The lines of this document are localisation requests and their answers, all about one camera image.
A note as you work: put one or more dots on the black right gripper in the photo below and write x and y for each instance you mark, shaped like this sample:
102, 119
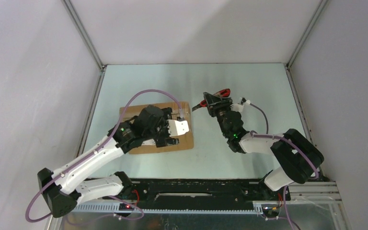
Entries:
215, 103

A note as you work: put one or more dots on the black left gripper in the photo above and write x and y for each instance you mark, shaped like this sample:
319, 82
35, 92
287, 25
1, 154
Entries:
163, 120

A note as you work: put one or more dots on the red black utility knife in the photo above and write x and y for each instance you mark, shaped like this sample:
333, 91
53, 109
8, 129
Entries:
213, 102

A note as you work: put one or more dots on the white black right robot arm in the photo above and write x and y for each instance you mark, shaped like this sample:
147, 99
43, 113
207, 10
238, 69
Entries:
299, 160

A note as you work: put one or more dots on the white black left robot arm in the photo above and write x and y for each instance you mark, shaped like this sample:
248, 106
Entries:
68, 186

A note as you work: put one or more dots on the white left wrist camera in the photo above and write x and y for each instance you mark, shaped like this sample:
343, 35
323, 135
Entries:
177, 128

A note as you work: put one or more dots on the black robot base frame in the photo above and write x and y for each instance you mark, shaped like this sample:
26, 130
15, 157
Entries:
208, 195

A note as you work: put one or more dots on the aluminium left corner post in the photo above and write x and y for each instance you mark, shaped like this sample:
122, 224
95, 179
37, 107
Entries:
75, 18

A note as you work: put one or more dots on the aluminium corner post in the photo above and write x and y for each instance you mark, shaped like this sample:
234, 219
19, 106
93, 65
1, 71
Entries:
307, 31
75, 18

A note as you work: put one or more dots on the aluminium right corner post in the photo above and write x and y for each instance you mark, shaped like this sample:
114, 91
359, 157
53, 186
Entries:
307, 31

